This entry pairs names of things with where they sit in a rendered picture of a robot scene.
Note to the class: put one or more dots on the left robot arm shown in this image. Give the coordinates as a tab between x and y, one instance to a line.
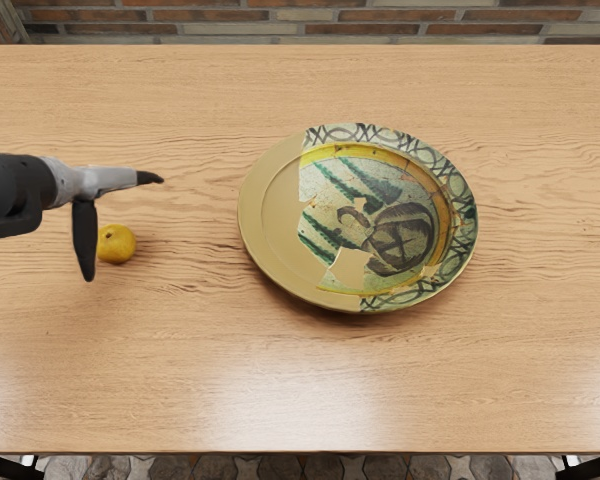
9	196

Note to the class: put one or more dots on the patterned ceramic plate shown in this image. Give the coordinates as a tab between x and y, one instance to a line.
358	218

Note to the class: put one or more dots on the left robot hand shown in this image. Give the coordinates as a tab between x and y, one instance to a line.
96	181

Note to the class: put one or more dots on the yellow pear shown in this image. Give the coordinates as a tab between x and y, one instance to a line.
116	244

